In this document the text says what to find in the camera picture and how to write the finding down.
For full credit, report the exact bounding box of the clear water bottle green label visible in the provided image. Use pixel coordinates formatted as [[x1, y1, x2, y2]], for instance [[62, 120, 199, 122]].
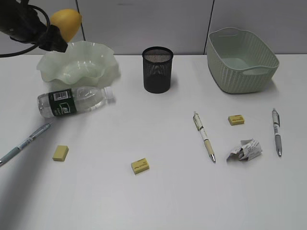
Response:
[[37, 86, 114, 118]]

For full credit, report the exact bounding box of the cream white pen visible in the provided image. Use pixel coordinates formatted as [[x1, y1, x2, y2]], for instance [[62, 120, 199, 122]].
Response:
[[193, 111, 216, 163]]

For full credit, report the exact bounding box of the grey pen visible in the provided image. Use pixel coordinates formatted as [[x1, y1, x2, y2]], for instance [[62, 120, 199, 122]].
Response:
[[272, 108, 282, 157], [0, 123, 52, 167]]

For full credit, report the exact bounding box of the pale green wavy glass plate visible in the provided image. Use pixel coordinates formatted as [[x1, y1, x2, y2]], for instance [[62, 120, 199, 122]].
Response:
[[36, 41, 120, 88]]

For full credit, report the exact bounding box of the plain yellow eraser left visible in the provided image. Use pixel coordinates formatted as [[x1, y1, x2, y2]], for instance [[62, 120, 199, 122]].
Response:
[[52, 145, 69, 161]]

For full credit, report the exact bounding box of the yellow mango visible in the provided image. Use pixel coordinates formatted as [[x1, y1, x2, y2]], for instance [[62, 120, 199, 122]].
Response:
[[50, 9, 82, 42]]

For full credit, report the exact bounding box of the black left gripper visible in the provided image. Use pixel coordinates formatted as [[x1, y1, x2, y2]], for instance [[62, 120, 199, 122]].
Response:
[[0, 0, 68, 52]]

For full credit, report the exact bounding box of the black mesh pen holder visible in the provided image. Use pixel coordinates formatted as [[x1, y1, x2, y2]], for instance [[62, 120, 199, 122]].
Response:
[[142, 46, 174, 94]]

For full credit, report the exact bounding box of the pale green woven plastic basket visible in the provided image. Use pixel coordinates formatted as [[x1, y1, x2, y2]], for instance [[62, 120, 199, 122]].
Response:
[[207, 27, 280, 94]]

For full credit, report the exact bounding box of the waste paper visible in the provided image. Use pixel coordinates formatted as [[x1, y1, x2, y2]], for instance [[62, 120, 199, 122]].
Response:
[[226, 139, 262, 161]]

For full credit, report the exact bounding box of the yellow eraser right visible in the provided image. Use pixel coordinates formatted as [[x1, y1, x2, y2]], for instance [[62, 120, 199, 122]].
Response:
[[228, 115, 245, 126]]

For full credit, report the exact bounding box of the yellow eraser front centre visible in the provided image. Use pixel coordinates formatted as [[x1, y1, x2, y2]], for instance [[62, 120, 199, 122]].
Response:
[[131, 158, 150, 174]]

